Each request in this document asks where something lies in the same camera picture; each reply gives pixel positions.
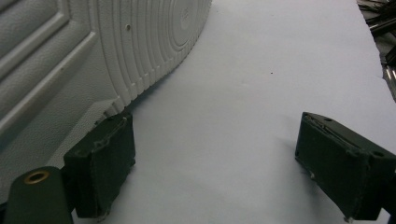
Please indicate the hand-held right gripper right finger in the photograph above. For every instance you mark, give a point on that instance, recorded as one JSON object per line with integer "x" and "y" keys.
{"x": 345, "y": 168}

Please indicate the white sneaker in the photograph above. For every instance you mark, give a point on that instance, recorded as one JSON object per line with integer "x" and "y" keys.
{"x": 77, "y": 62}

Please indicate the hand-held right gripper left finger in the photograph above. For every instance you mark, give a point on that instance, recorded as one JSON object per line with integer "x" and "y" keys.
{"x": 102, "y": 168}

